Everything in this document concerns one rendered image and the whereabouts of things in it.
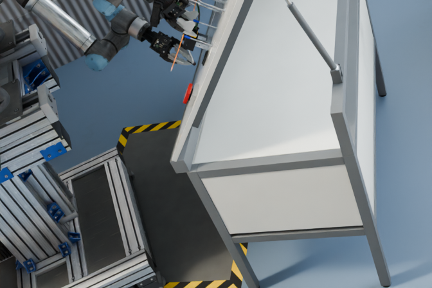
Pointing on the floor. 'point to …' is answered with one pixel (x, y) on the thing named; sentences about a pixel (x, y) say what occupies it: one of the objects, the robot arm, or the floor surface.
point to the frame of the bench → (311, 158)
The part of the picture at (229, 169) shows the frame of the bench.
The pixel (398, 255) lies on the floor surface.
